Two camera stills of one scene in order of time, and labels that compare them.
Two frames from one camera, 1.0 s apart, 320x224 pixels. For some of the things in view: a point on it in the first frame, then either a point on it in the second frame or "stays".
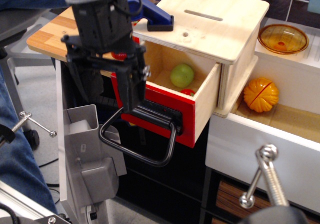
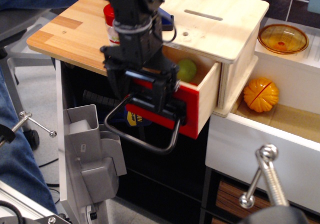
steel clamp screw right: [265, 154] stays
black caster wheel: [33, 138] stays
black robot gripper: [104, 14] -> [137, 11]
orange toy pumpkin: [261, 94] stays
